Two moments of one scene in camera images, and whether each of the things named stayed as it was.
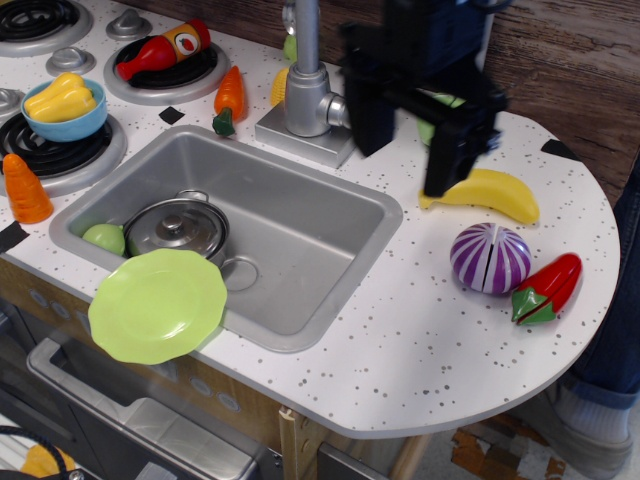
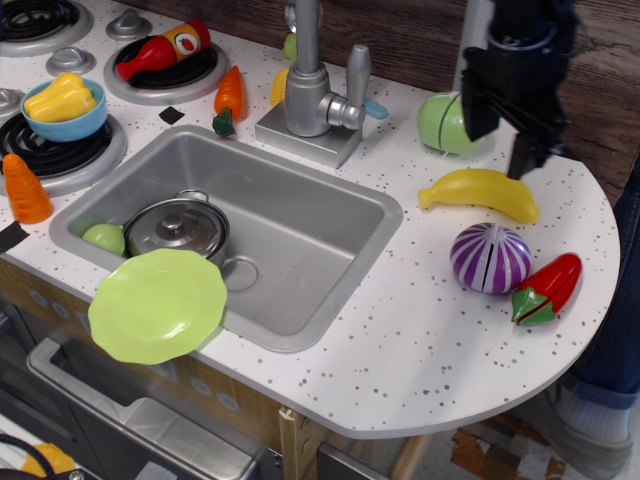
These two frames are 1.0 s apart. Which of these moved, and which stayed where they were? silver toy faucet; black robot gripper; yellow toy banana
Moved: black robot gripper
Stayed: yellow toy banana; silver toy faucet
